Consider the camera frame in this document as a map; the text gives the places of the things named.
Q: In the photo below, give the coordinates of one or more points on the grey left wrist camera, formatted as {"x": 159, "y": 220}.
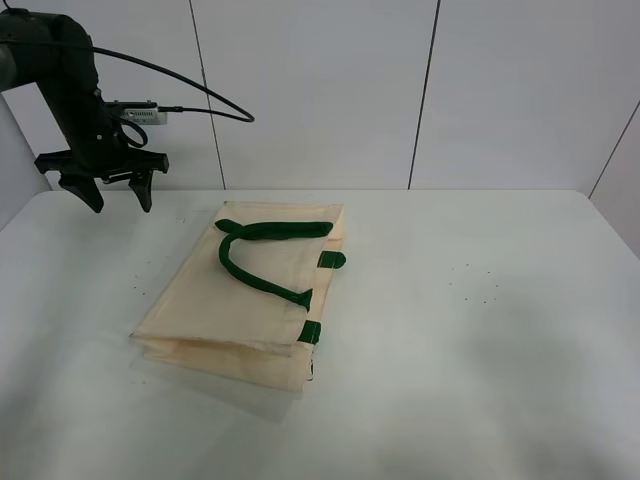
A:
{"x": 142, "y": 113}

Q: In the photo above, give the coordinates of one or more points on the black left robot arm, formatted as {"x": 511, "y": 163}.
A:
{"x": 55, "y": 52}

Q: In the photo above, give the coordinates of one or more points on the cream linen bag green handles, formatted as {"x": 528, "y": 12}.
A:
{"x": 247, "y": 303}

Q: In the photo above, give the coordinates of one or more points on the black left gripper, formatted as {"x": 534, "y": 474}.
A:
{"x": 104, "y": 142}

